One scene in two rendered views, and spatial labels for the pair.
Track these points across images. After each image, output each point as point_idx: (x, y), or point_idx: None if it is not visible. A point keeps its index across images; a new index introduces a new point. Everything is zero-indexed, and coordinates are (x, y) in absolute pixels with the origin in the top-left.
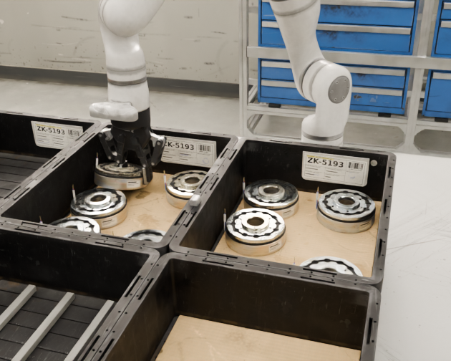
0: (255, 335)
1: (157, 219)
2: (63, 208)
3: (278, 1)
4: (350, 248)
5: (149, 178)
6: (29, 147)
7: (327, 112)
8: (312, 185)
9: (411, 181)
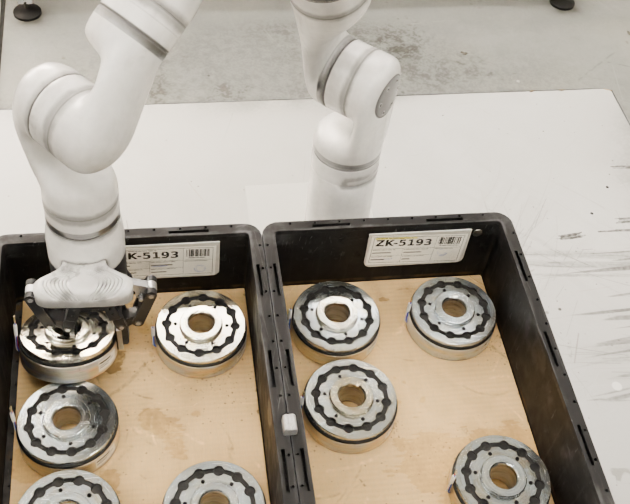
0: None
1: (175, 415)
2: (2, 447)
3: (315, 2)
4: (484, 391)
5: (127, 340)
6: None
7: (370, 134)
8: (378, 271)
9: (448, 158)
